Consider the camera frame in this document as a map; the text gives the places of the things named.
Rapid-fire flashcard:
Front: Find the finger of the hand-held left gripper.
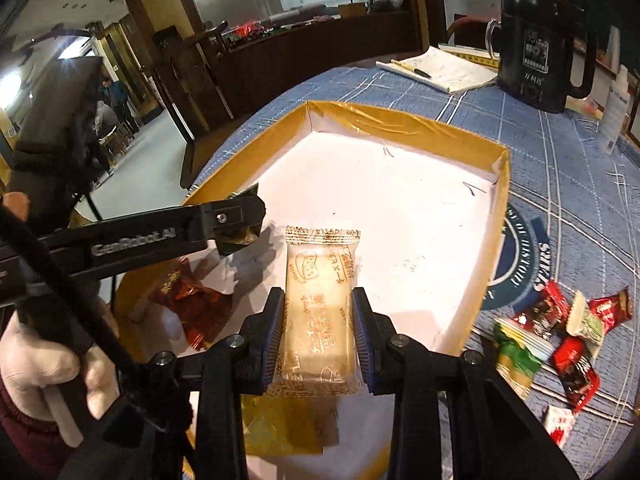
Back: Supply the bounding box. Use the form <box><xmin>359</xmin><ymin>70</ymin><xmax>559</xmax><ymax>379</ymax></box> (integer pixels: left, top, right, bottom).
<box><xmin>200</xmin><ymin>193</ymin><xmax>267</xmax><ymax>257</ymax></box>

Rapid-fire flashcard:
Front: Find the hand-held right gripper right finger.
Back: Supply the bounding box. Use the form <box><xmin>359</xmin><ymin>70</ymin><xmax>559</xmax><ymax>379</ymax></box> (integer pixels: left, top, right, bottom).
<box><xmin>351</xmin><ymin>286</ymin><xmax>576</xmax><ymax>480</ymax></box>

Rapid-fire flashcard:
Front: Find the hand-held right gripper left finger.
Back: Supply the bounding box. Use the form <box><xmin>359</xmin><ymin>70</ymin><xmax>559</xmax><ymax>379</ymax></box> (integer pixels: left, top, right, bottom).
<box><xmin>65</xmin><ymin>286</ymin><xmax>288</xmax><ymax>480</ymax></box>

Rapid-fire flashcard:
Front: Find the cream cracker packet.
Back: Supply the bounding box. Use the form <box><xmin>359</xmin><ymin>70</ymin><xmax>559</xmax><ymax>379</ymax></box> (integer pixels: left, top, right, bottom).
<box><xmin>266</xmin><ymin>225</ymin><xmax>369</xmax><ymax>397</ymax></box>

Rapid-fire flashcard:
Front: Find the gold cardboard box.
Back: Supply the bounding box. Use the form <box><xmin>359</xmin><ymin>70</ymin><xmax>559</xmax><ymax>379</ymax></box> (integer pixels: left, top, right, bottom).
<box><xmin>110</xmin><ymin>100</ymin><xmax>513</xmax><ymax>480</ymax></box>

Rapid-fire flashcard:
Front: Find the green and yellow snack packet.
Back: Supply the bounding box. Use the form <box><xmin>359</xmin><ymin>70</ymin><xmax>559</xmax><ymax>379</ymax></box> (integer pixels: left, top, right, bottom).
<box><xmin>492</xmin><ymin>317</ymin><xmax>549</xmax><ymax>401</ymax></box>

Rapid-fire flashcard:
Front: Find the dark red snack packet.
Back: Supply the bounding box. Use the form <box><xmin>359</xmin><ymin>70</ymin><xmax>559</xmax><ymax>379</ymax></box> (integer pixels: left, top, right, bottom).
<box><xmin>511</xmin><ymin>280</ymin><xmax>572</xmax><ymax>344</ymax></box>

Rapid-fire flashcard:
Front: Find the red and white snack packet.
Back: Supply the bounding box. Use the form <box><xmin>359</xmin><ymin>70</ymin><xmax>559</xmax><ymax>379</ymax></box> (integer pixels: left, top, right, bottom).
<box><xmin>542</xmin><ymin>404</ymin><xmax>574</xmax><ymax>449</ymax></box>

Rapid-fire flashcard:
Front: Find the red and black snack packet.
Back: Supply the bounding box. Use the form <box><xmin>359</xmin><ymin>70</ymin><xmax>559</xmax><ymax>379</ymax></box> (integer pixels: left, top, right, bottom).
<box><xmin>550</xmin><ymin>335</ymin><xmax>602</xmax><ymax>414</ymax></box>

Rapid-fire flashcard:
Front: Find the white and green snack packet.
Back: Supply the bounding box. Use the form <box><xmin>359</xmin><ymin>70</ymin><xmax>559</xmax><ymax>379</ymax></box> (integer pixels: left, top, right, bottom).
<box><xmin>565</xmin><ymin>290</ymin><xmax>607</xmax><ymax>347</ymax></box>

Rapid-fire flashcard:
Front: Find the person's left forearm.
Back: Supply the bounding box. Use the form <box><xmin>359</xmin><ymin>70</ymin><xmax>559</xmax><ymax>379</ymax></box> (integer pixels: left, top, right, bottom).
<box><xmin>0</xmin><ymin>385</ymin><xmax>68</xmax><ymax>480</ymax></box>

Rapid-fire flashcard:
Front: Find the person's left hand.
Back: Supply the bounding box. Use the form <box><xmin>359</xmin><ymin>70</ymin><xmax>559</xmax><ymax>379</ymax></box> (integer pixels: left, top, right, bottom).
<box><xmin>0</xmin><ymin>310</ymin><xmax>121</xmax><ymax>447</ymax></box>

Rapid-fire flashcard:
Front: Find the gold snack packet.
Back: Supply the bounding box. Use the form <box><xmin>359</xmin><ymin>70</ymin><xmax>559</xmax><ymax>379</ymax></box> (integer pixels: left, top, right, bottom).
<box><xmin>240</xmin><ymin>392</ymin><xmax>342</xmax><ymax>458</ymax></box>

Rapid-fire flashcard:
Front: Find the red foil snack packet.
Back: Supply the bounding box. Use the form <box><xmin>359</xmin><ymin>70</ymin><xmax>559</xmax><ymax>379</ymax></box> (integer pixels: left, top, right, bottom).
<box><xmin>149</xmin><ymin>257</ymin><xmax>236</xmax><ymax>352</ymax></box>

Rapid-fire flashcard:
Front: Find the dark wooden chair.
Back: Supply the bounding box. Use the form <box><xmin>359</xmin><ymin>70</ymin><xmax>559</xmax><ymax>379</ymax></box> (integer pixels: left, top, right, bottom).
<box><xmin>151</xmin><ymin>20</ymin><xmax>237</xmax><ymax>133</ymax></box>

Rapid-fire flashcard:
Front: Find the dark wooden counter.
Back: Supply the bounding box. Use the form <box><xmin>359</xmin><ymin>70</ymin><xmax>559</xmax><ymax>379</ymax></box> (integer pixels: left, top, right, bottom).
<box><xmin>215</xmin><ymin>6</ymin><xmax>432</xmax><ymax>117</ymax></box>

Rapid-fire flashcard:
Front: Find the white notebook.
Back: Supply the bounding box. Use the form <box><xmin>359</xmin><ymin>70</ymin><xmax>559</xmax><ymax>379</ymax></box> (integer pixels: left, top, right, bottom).
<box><xmin>375</xmin><ymin>46</ymin><xmax>499</xmax><ymax>95</ymax></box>

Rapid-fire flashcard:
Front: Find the yellow ruler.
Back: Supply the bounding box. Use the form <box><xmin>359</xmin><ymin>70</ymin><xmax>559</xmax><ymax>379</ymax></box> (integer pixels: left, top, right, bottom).
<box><xmin>437</xmin><ymin>45</ymin><xmax>501</xmax><ymax>69</ymax></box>

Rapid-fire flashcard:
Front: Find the red padded chair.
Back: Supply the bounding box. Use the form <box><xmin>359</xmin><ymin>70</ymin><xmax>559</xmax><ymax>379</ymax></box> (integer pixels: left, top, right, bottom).
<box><xmin>446</xmin><ymin>15</ymin><xmax>501</xmax><ymax>51</ymax></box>

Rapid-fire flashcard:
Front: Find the black electric kettle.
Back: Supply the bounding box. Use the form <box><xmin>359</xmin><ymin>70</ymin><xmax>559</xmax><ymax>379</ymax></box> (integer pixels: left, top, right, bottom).
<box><xmin>485</xmin><ymin>0</ymin><xmax>599</xmax><ymax>115</ymax></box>

